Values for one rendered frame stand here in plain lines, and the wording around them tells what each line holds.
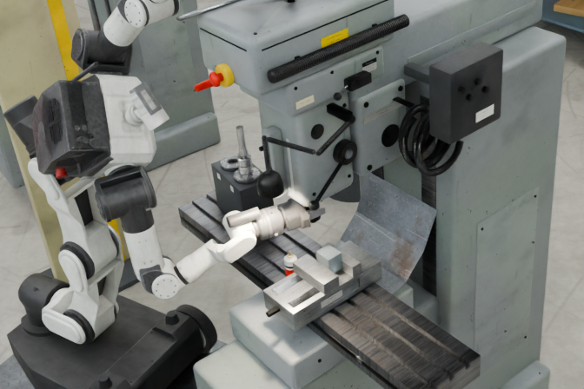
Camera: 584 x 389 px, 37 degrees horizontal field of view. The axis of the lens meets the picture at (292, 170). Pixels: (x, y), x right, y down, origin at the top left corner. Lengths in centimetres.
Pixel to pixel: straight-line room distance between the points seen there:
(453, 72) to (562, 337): 200
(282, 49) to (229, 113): 366
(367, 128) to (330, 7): 40
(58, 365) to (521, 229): 168
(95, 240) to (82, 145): 59
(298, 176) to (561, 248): 230
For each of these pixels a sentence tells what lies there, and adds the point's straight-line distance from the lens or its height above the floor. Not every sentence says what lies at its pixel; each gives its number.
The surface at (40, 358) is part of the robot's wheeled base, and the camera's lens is 330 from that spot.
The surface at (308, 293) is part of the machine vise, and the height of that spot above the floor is 103.
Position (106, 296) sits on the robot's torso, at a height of 77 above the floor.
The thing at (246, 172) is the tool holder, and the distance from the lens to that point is 289.
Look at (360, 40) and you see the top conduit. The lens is 224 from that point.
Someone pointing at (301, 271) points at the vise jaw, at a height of 106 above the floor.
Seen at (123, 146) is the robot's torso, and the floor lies 155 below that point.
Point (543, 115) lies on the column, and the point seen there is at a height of 132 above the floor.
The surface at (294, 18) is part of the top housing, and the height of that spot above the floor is 189.
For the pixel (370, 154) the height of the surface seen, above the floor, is 141.
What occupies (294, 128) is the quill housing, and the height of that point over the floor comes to 158.
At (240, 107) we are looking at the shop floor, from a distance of 583.
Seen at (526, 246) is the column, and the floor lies 82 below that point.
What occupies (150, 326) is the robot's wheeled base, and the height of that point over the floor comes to 57.
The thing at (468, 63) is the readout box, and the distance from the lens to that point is 226.
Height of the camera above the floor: 271
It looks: 32 degrees down
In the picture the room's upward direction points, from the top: 6 degrees counter-clockwise
